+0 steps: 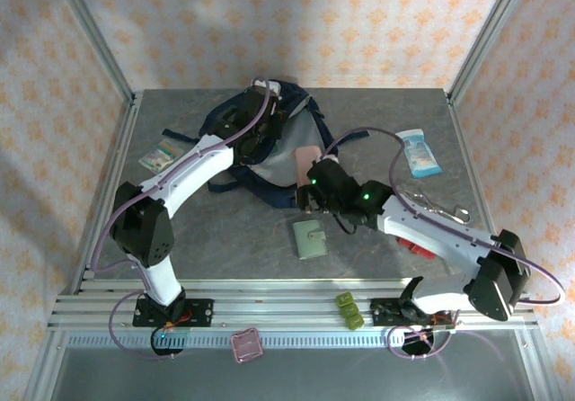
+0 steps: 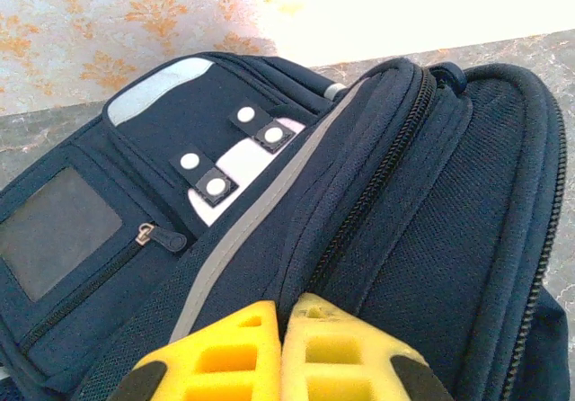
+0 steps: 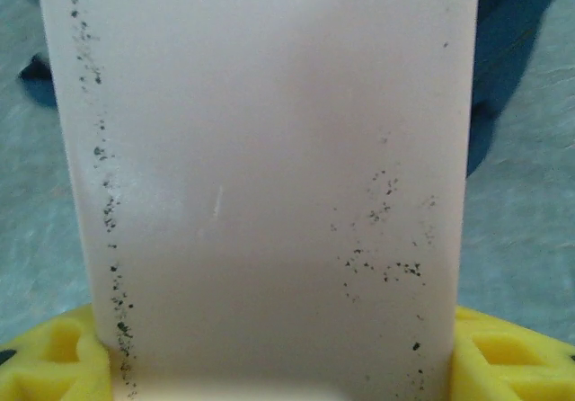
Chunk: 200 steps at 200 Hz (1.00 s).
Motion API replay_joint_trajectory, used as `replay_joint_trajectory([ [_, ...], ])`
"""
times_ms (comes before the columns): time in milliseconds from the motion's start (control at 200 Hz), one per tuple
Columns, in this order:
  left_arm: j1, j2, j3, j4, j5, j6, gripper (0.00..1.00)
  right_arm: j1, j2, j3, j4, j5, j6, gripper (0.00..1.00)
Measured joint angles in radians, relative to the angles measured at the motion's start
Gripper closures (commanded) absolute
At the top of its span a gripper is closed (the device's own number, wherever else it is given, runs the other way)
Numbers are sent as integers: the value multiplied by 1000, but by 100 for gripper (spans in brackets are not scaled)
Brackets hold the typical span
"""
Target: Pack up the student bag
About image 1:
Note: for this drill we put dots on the metal scissors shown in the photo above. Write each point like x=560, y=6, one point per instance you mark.
x=460, y=216

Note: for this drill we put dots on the pale green wallet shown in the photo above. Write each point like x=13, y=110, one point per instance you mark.
x=310, y=239

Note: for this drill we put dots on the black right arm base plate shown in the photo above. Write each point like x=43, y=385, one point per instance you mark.
x=382, y=313

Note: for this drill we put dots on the navy blue backpack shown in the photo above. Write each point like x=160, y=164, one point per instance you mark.
x=292, y=167

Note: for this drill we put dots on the blue white wet wipes pack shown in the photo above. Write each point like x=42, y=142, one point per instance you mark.
x=420, y=154

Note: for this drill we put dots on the pink translucent square tile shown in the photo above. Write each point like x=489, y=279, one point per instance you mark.
x=247, y=346

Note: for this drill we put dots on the red wallet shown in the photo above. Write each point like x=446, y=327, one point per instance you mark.
x=415, y=249

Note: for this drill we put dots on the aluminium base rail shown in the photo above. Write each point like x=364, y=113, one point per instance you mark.
x=278, y=313

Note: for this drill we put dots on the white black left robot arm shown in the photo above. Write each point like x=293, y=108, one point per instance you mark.
x=202, y=163

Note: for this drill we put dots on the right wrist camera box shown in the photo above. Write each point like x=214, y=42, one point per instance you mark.
x=330, y=158

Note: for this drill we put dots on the pink pencil case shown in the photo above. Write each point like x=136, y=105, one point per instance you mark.
x=306, y=160

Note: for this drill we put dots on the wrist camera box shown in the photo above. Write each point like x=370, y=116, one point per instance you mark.
x=265, y=91
x=330, y=158

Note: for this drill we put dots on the aluminium side rail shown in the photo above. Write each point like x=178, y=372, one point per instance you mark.
x=122, y=149
x=462, y=140

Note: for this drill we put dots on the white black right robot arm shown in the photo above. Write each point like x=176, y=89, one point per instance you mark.
x=427, y=230

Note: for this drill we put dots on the small green square block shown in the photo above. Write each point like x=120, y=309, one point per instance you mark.
x=349, y=311
x=354, y=322

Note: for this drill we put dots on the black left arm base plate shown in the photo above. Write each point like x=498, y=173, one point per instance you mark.
x=200, y=313

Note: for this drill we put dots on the aluminium frame post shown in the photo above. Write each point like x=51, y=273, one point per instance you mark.
x=486, y=32
x=92, y=32

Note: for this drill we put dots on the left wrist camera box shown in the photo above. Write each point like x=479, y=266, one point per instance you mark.
x=265, y=91

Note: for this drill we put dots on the small clear snack packet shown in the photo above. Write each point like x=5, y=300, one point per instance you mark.
x=159, y=157

